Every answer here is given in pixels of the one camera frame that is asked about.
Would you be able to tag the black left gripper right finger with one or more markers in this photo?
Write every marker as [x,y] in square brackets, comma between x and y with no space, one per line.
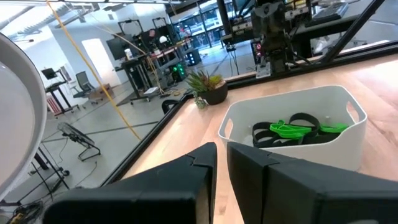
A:
[311,199]

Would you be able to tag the potted succulent plant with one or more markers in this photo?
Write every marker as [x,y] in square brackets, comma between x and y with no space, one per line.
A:
[217,95]

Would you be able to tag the black desk lamp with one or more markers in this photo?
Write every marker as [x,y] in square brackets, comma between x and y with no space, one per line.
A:
[18,124]

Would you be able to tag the black wall monitor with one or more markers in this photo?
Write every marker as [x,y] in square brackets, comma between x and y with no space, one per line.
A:
[118,48]

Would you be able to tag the computer tower with green lights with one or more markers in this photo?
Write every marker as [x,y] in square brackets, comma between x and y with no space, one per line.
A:
[178,71]

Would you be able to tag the green rubber band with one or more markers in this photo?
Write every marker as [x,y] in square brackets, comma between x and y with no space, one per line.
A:
[289,132]
[334,128]

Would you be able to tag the black standing desk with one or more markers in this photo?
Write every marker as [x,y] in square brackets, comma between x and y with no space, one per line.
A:
[133,67]

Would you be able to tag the white plastic bin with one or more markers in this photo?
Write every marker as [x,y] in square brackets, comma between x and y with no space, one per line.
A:
[311,96]

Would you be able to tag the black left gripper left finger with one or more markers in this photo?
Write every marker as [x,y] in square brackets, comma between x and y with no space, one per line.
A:
[155,196]

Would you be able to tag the grey office chair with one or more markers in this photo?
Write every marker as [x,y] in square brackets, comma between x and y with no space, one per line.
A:
[82,82]

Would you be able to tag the brown cardboard box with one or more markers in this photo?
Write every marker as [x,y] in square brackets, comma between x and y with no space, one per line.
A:
[104,91]

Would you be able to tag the small desk with monitor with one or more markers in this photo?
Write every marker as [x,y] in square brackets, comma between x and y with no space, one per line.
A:
[54,88]

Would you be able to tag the black wheeled stand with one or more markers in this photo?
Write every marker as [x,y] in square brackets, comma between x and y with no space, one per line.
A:
[46,165]

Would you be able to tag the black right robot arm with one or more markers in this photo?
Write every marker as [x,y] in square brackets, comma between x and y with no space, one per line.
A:
[270,31]

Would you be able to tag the black side desk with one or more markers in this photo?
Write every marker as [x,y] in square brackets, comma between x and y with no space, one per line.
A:
[326,29]

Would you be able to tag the black floor fan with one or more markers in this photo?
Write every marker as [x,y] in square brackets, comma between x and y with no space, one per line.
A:
[74,133]

